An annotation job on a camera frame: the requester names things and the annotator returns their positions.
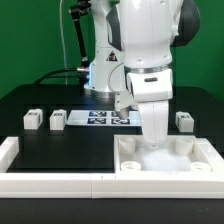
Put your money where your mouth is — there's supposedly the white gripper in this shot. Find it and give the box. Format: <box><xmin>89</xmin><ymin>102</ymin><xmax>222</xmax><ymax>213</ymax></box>
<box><xmin>127</xmin><ymin>69</ymin><xmax>173</xmax><ymax>145</ymax></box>

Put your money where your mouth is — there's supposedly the white square table top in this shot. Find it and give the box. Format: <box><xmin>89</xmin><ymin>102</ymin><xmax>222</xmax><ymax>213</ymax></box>
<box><xmin>114</xmin><ymin>135</ymin><xmax>224</xmax><ymax>173</ymax></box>

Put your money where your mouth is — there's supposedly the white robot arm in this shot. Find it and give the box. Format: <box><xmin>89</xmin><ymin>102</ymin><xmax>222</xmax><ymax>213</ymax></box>
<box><xmin>85</xmin><ymin>0</ymin><xmax>200</xmax><ymax>145</ymax></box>

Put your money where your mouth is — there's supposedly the white sheet with AprilTags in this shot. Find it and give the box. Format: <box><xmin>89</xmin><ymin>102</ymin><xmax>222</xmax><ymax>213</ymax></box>
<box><xmin>67</xmin><ymin>110</ymin><xmax>140</xmax><ymax>127</ymax></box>

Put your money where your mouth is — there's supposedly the white U-shaped obstacle fence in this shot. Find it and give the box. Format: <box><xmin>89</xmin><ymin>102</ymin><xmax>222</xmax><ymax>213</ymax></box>
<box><xmin>0</xmin><ymin>137</ymin><xmax>224</xmax><ymax>199</ymax></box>

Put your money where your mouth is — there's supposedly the black cable bundle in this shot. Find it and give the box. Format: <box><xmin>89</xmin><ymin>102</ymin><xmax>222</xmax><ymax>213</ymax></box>
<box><xmin>32</xmin><ymin>67</ymin><xmax>90</xmax><ymax>85</ymax></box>

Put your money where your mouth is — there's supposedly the white hanging cable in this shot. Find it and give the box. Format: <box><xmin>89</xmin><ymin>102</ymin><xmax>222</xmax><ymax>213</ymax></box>
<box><xmin>59</xmin><ymin>0</ymin><xmax>69</xmax><ymax>86</ymax></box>

